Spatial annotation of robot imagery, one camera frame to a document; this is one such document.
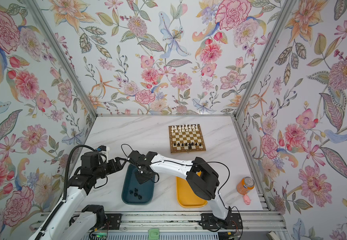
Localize green clip on rail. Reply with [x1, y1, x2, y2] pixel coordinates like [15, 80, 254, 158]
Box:
[148, 229, 160, 240]

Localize orange drink can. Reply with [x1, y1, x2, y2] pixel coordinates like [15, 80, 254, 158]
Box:
[236, 177, 255, 195]

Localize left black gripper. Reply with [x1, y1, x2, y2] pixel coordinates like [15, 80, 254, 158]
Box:
[92, 155, 127, 180]

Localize yellow plastic tray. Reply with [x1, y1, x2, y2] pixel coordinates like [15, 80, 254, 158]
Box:
[176, 177, 207, 208]

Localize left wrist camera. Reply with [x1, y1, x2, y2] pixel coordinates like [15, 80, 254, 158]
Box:
[97, 145, 110, 158]

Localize dark teal plastic tray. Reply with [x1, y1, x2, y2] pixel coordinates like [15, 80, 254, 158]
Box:
[121, 165, 154, 205]

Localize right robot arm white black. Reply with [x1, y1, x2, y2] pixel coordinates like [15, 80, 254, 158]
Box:
[127, 151, 231, 221]

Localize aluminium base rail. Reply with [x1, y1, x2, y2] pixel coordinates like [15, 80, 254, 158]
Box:
[29, 211, 288, 235]

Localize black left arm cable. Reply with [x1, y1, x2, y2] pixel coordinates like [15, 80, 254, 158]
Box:
[32, 144, 97, 240]

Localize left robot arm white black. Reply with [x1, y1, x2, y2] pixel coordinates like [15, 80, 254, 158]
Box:
[30, 151, 126, 240]

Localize pink pig toy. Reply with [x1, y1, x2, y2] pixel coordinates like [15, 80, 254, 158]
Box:
[243, 195, 251, 205]

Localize wooden chess board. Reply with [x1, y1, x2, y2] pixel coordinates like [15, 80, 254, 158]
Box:
[168, 124, 206, 154]

